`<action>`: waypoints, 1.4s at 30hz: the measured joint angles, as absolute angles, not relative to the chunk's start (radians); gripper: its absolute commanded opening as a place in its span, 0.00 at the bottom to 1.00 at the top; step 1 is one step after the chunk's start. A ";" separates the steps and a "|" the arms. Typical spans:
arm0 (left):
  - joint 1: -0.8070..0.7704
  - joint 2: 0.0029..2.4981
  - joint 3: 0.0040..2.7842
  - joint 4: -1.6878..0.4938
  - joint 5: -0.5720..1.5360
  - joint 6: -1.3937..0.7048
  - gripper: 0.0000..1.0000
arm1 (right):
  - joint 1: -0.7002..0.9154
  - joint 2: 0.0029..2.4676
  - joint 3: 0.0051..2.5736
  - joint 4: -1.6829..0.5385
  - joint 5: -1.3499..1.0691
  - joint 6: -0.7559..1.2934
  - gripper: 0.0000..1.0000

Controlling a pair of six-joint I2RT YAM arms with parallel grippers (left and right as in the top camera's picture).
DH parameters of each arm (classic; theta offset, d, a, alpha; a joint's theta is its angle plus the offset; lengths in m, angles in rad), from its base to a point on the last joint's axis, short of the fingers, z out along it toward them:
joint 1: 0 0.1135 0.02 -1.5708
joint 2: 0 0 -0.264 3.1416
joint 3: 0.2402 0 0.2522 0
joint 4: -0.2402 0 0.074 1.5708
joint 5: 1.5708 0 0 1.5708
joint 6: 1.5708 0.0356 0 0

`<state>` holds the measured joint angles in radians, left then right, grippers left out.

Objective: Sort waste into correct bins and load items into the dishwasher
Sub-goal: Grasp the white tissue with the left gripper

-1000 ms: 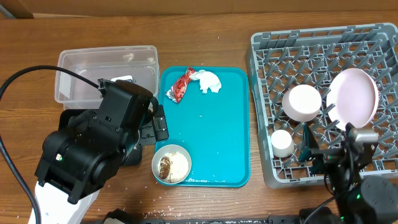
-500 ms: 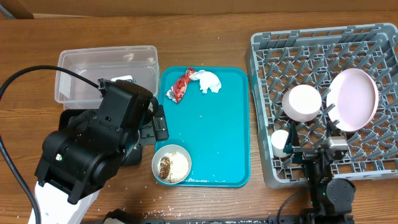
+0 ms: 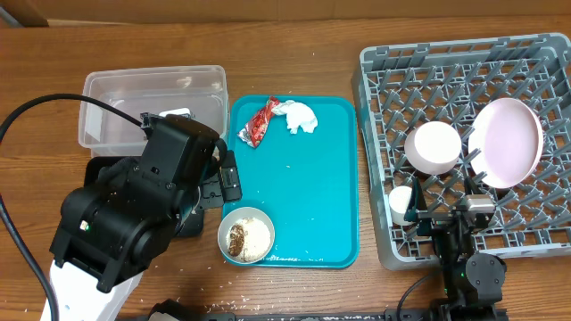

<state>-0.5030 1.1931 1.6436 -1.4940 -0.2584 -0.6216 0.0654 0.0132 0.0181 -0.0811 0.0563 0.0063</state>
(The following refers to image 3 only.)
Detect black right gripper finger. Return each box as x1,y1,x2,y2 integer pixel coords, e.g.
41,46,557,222
464,177,484,195
404,177,427,223

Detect white napkin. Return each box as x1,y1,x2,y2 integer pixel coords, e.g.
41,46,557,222
271,100,319,135

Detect black tray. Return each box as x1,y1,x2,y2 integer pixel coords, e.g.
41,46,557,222
84,156,204,238

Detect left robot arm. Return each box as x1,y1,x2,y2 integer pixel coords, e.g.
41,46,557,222
42,114,298,320

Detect grey dishwasher rack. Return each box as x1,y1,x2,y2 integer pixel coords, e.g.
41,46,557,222
352,33,570,270

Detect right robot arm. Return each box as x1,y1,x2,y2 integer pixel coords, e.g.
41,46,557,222
405,177,509,321

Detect red foil wrapper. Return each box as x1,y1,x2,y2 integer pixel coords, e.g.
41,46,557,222
237,96,280,148

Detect teal plastic tray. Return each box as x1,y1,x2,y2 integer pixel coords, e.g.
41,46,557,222
222,95,360,268

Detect grey bowl with rice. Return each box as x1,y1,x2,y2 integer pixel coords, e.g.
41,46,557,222
218,207,276,265

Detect clear plastic bin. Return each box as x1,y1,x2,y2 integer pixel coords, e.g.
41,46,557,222
78,65,229,157

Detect cream white cup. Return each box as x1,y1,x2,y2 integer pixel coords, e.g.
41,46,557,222
388,185,412,226

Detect white round plate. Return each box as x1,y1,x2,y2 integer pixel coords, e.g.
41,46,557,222
468,98,543,189

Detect pink white bowl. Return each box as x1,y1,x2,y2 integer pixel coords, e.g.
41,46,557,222
404,121,462,175

